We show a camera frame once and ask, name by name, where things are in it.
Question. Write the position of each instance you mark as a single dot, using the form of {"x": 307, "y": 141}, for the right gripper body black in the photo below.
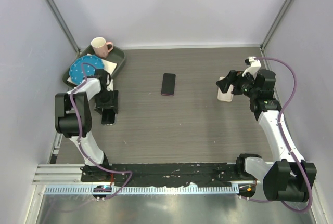
{"x": 243, "y": 84}

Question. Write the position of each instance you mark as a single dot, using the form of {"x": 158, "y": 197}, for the aluminium frame rail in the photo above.
{"x": 57, "y": 174}

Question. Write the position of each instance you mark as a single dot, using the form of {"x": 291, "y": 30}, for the dark green tray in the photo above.
{"x": 117, "y": 60}

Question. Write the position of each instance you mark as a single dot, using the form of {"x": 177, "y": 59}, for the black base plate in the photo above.
{"x": 167, "y": 174}

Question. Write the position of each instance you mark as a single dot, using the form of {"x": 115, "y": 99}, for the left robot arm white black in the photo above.
{"x": 73, "y": 119}

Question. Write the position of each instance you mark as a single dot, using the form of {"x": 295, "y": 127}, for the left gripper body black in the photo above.
{"x": 106, "y": 99}

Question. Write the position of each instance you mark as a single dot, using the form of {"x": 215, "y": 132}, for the slotted cable duct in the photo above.
{"x": 99, "y": 190}

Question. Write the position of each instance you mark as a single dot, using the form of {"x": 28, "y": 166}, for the pink mug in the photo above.
{"x": 101, "y": 47}

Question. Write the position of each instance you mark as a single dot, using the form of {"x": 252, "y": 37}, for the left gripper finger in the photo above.
{"x": 116, "y": 109}
{"x": 99, "y": 110}

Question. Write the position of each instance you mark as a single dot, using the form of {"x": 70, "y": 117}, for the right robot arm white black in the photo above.
{"x": 290, "y": 178}

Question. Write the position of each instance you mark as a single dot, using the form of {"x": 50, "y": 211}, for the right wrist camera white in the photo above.
{"x": 253, "y": 64}

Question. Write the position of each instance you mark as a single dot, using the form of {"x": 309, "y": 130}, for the blue dotted plate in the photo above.
{"x": 84, "y": 67}

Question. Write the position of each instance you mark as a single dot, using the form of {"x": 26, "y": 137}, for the purple smartphone black screen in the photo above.
{"x": 168, "y": 84}

